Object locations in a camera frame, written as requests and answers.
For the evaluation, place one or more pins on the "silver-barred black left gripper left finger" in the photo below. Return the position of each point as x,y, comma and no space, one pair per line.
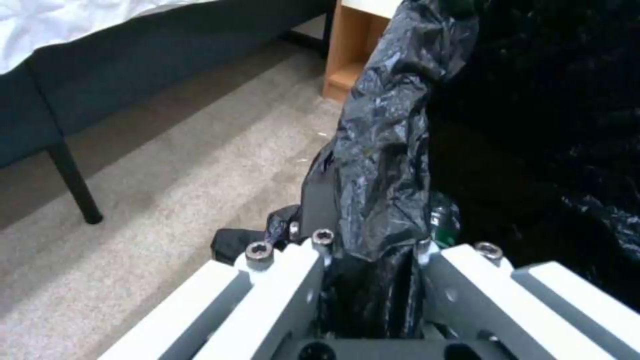
280,288

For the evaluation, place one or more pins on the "silver-barred black left gripper right finger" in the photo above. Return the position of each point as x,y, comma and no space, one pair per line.
500,300

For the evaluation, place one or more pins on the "black plastic trash bag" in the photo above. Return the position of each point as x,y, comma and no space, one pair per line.
390,150

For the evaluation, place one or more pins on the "black crumpled cloth piece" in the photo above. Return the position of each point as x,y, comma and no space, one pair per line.
235,245

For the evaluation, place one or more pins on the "green bottle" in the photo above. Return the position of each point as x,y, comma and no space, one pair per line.
445,229

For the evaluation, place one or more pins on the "small white paper scrap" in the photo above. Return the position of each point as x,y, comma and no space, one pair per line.
321,134

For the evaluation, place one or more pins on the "light wooden nightstand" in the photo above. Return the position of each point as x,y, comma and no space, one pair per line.
345,45

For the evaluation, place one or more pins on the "white bedding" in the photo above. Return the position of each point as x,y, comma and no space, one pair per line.
60,26

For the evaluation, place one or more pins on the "dark blue bed frame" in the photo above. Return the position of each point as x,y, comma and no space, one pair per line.
130,75

